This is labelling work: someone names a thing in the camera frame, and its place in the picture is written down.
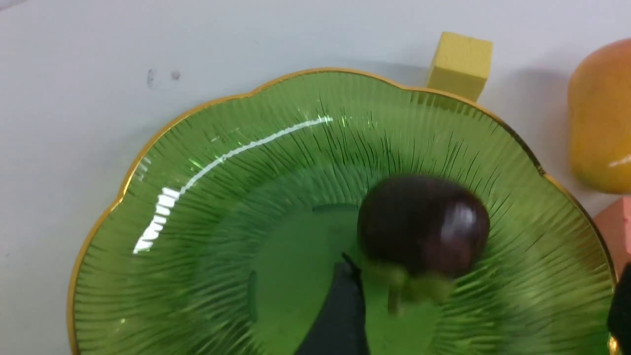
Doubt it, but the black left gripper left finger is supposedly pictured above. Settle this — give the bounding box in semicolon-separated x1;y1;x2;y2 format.
295;253;370;355

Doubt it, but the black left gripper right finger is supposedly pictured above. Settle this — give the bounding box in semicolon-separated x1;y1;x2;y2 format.
607;264;631;355

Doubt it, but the dark purple toy mangosteen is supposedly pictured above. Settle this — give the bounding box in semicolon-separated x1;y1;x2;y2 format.
357;175;491;316

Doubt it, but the salmon foam cube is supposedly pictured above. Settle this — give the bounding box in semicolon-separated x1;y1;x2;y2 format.
594;196;631;277

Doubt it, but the green glass leaf plate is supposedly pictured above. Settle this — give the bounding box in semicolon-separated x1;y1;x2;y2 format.
67;68;619;355

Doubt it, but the orange yellow toy mango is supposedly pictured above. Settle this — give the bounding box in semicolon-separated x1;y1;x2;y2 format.
567;38;631;195

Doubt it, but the yellow foam cube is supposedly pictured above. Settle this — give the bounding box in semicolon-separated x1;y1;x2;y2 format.
426;32;493;102

